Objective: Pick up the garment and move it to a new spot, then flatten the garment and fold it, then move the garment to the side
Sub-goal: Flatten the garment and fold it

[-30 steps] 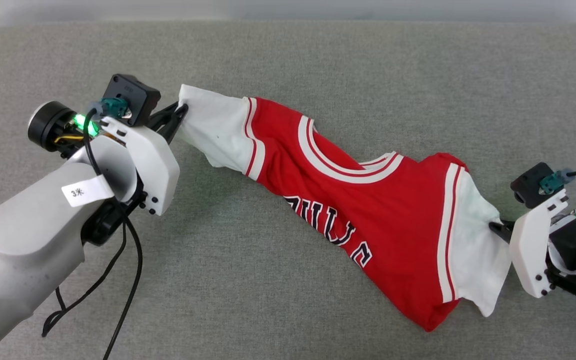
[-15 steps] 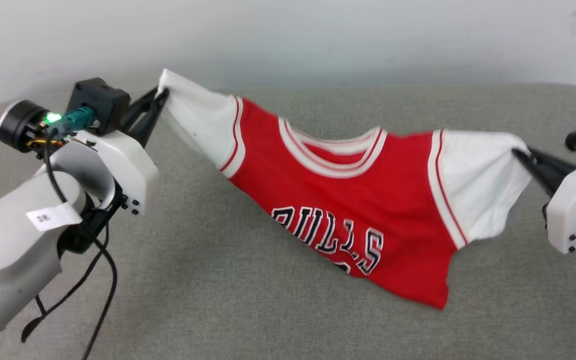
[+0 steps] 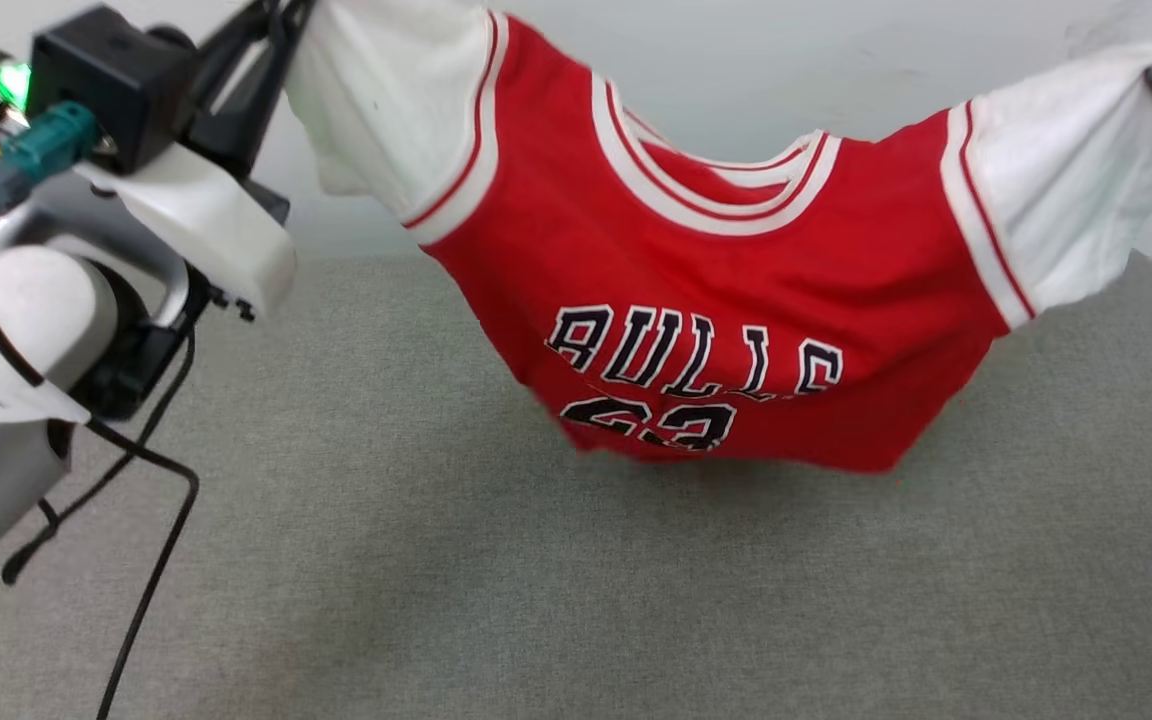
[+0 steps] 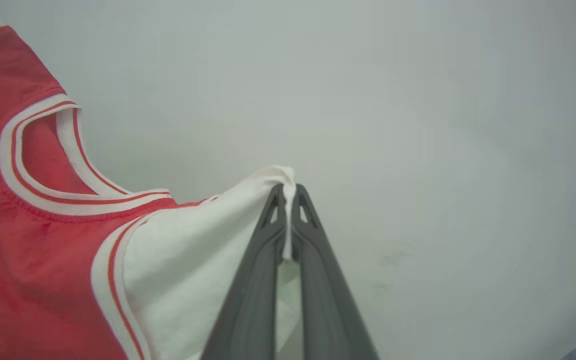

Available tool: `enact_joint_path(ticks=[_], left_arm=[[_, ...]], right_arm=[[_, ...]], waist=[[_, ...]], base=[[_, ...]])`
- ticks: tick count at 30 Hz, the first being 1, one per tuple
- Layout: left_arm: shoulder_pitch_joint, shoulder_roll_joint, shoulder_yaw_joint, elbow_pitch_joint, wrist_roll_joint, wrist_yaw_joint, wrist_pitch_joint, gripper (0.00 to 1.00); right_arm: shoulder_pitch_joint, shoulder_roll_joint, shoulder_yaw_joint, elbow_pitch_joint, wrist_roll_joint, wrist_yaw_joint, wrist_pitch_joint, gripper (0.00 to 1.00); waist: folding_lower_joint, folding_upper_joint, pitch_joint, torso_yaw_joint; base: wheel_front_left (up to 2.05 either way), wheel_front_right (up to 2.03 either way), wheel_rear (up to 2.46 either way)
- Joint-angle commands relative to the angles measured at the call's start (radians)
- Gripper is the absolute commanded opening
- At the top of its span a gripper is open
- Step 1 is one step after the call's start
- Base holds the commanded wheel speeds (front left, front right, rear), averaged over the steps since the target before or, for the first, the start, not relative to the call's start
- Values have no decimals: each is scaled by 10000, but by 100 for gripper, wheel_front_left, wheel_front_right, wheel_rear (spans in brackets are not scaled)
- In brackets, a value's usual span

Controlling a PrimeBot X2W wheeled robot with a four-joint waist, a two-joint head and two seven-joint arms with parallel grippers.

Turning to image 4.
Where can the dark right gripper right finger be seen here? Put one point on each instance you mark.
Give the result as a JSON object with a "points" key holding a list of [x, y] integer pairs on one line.
{"points": [[328, 300]]}

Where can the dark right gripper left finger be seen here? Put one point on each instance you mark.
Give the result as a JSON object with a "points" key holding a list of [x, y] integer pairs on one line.
{"points": [[250, 295]]}

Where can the red white basketball jersey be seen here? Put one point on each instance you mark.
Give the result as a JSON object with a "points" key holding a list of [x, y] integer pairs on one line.
{"points": [[33, 250]]}

